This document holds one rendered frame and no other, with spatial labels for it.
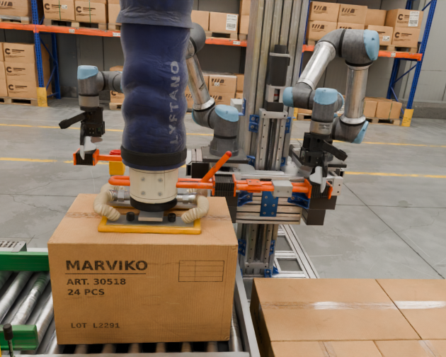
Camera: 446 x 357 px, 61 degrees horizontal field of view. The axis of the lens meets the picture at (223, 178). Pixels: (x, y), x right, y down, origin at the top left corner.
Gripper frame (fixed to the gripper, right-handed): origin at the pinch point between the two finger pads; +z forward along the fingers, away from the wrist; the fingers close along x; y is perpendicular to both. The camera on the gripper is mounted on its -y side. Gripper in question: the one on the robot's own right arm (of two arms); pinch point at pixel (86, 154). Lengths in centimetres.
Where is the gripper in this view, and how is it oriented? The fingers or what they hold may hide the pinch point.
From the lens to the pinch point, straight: 167.6
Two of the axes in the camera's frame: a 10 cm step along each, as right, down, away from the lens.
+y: 9.9, 0.4, 1.0
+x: -0.8, -3.4, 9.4
